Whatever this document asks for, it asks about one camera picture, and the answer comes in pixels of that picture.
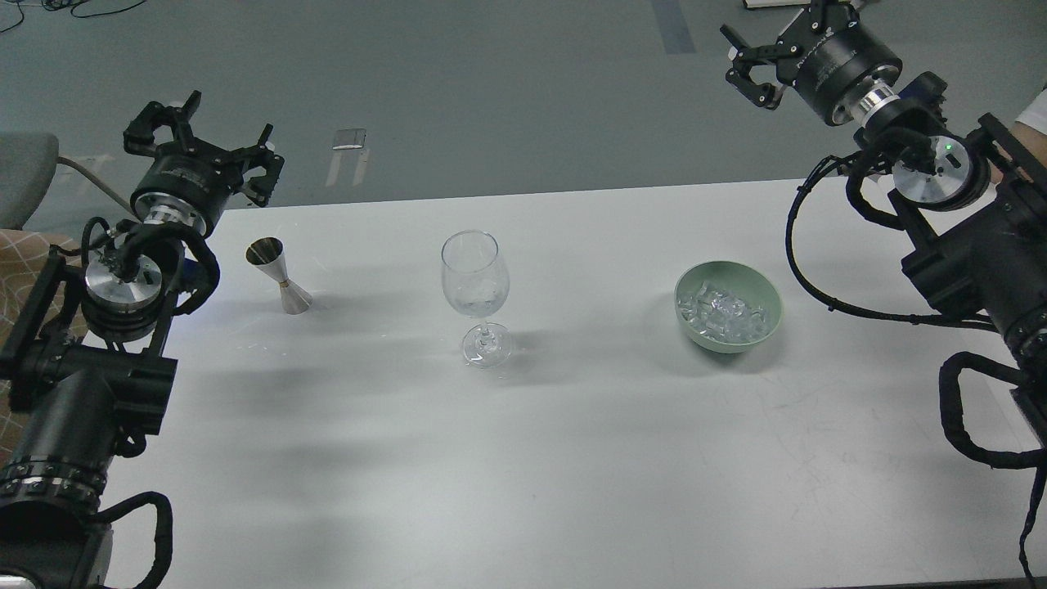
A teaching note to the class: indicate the pile of ice cubes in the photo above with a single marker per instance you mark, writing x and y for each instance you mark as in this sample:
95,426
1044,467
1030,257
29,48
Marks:
719,314

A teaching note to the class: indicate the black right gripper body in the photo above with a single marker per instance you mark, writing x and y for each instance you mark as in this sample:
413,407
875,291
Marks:
831,68

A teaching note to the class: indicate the steel cocktail jigger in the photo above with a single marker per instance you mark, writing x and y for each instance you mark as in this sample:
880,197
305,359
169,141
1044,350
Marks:
268,256

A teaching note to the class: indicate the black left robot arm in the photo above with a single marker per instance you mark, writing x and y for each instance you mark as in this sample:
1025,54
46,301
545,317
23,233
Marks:
85,359

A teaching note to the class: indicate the clear wine glass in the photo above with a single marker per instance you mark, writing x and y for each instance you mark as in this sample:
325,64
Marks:
476,283

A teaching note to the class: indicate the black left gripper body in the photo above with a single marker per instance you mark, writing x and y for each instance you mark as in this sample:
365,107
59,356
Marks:
192,185

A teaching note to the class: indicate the green bowl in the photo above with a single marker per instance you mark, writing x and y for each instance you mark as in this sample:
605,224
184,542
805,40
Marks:
746,283

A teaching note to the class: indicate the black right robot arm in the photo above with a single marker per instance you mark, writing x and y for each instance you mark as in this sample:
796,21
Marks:
973,208

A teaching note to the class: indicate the grey chair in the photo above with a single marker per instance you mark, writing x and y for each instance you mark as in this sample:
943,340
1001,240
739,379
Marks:
28,165

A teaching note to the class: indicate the metal floor plate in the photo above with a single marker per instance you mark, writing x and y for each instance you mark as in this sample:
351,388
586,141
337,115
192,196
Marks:
349,139

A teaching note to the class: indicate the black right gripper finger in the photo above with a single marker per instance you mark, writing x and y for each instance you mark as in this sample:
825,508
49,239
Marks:
744,58
821,23

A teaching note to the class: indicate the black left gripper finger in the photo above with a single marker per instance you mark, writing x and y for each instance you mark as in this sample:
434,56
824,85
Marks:
139,136
253,171

